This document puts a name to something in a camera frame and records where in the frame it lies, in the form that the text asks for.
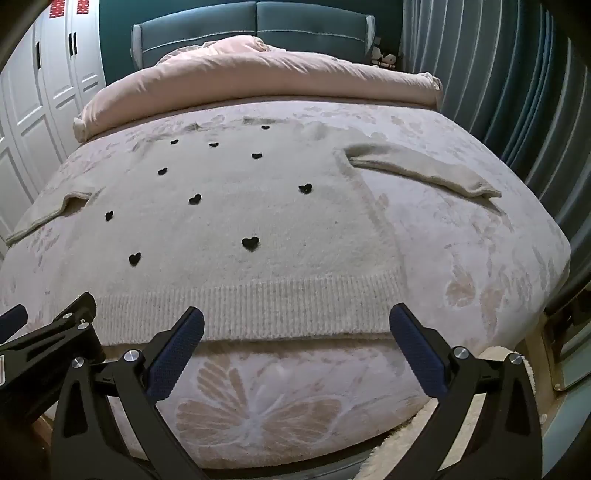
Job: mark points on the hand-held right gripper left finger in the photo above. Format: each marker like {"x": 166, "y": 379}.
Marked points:
{"x": 178, "y": 355}

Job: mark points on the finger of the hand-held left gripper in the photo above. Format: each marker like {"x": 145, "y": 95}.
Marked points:
{"x": 13, "y": 321}
{"x": 69, "y": 321}

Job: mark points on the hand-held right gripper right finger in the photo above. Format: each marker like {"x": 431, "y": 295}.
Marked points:
{"x": 415, "y": 353}

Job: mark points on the cream sweater with black hearts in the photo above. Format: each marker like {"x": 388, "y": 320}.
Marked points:
{"x": 231, "y": 221}

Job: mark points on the white fluffy rug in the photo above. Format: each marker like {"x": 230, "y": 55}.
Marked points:
{"x": 392, "y": 454}

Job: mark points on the cream floral bed blanket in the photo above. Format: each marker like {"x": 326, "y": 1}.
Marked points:
{"x": 461, "y": 258}

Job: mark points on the blue-grey curtain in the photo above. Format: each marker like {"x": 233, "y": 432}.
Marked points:
{"x": 498, "y": 92}

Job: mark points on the small plush toy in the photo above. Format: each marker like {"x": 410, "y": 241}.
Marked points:
{"x": 384, "y": 55}

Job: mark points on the red paper door decoration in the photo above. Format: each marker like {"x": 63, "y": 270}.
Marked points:
{"x": 83, "y": 5}
{"x": 56, "y": 8}

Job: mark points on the teal upholstered headboard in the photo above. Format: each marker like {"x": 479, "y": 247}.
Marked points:
{"x": 277, "y": 23}

